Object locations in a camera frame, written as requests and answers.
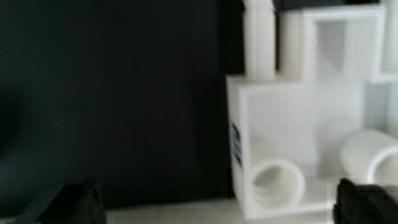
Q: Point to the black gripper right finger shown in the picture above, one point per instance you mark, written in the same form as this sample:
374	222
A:
367	203

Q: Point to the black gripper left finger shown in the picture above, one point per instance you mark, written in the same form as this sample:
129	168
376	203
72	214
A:
68	205

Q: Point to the white chair seat block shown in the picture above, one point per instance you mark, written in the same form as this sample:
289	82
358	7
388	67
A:
314	107

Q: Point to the white front fence rail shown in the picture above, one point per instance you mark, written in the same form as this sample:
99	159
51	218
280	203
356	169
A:
207	212

